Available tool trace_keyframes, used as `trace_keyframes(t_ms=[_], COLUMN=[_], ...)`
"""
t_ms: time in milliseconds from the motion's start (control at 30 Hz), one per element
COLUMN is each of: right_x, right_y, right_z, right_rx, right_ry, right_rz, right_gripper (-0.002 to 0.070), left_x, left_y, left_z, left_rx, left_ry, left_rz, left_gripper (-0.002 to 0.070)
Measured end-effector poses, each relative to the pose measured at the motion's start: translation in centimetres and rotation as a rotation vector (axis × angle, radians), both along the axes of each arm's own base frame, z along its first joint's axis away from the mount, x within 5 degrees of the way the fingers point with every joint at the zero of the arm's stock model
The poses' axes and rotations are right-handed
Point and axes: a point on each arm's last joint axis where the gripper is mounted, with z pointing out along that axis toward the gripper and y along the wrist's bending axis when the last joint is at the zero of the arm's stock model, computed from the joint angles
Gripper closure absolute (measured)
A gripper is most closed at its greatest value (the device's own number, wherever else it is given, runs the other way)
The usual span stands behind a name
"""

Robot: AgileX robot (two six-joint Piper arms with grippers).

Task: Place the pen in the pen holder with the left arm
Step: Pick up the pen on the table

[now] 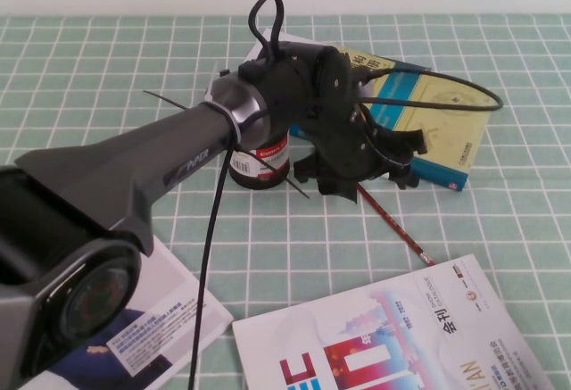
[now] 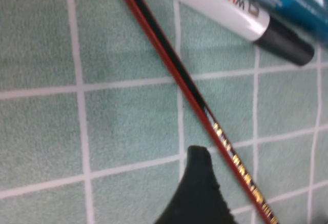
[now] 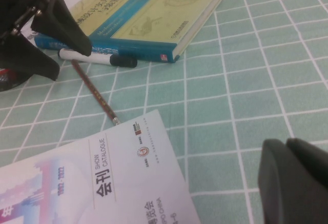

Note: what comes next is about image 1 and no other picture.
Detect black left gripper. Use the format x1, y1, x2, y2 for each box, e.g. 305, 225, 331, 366
292, 99, 430, 206

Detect red pencil with eraser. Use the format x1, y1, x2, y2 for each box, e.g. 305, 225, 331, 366
355, 183, 436, 267

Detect black mesh pen holder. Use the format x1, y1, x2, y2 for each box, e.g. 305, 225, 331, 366
229, 130, 291, 190

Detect yellow and teal hardcover book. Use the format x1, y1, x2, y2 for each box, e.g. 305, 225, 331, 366
289, 44, 497, 194

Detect white zip tie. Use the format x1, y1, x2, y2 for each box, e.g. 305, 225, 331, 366
199, 99, 271, 153

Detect white paper booklet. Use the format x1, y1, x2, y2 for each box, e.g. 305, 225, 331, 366
243, 28, 327, 70

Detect white colourful show catalogue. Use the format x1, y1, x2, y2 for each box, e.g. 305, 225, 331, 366
231, 253, 554, 390

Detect black zip tie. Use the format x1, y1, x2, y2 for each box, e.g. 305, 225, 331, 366
142, 89, 312, 203

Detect magazine with suited man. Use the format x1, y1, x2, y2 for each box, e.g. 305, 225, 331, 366
20, 233, 234, 390

